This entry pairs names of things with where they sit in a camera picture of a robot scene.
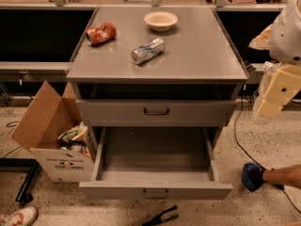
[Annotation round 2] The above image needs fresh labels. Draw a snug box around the crushed silver soda can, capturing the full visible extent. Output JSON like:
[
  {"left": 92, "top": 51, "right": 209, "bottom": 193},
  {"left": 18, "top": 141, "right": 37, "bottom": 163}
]
[{"left": 131, "top": 38, "right": 166, "bottom": 65}]

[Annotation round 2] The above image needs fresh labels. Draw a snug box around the grey drawer cabinet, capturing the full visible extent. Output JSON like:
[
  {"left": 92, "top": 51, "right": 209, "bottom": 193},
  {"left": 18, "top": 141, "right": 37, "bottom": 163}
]
[{"left": 66, "top": 6, "right": 249, "bottom": 137}]

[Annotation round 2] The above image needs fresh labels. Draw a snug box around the white orange sneaker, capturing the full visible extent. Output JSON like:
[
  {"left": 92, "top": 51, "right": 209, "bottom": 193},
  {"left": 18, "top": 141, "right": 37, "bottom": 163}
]
[{"left": 0, "top": 206, "right": 38, "bottom": 226}]

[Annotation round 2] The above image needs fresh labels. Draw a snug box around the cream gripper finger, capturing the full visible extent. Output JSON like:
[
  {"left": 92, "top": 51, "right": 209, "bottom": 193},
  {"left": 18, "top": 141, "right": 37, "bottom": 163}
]
[{"left": 256, "top": 64, "right": 301, "bottom": 120}]

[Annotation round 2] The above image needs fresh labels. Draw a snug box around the white paper bowl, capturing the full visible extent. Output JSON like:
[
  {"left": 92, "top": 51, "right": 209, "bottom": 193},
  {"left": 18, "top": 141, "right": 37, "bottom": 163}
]
[{"left": 144, "top": 11, "right": 178, "bottom": 32}]

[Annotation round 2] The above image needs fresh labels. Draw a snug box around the person's bare leg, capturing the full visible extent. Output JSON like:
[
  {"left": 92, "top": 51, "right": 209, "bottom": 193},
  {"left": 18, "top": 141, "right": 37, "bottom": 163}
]
[{"left": 262, "top": 165, "right": 301, "bottom": 188}]

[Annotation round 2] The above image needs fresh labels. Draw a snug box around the grey drawer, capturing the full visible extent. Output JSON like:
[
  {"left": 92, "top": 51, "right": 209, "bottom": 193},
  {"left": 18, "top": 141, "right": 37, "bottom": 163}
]
[
  {"left": 79, "top": 127, "right": 232, "bottom": 200},
  {"left": 76, "top": 99, "right": 236, "bottom": 127}
]

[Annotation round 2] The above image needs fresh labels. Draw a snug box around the black floor cable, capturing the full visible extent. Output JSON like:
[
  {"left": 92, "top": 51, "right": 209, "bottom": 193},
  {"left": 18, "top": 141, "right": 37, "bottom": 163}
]
[{"left": 232, "top": 94, "right": 301, "bottom": 215}]

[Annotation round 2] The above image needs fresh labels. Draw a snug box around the crushed orange soda can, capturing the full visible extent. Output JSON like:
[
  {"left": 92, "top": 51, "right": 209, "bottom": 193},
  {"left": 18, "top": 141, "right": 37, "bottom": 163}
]
[{"left": 86, "top": 22, "right": 117, "bottom": 46}]

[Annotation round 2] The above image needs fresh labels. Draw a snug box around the cardboard box with trash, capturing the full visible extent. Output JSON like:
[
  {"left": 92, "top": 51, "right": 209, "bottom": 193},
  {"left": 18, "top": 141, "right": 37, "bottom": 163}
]
[{"left": 11, "top": 82, "right": 93, "bottom": 182}]

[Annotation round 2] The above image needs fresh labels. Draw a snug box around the black metal stand leg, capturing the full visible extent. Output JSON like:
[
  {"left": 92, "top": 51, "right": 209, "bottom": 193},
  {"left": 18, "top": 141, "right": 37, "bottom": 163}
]
[{"left": 0, "top": 158, "right": 40, "bottom": 204}]

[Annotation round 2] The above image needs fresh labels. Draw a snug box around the grey top drawer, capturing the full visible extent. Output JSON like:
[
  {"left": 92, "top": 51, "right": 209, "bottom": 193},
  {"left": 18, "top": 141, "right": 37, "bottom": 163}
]
[{"left": 76, "top": 99, "right": 236, "bottom": 127}]

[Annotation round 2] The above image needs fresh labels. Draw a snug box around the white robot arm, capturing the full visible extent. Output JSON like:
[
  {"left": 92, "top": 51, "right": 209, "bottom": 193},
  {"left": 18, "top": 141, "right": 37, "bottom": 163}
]
[{"left": 253, "top": 0, "right": 301, "bottom": 121}]

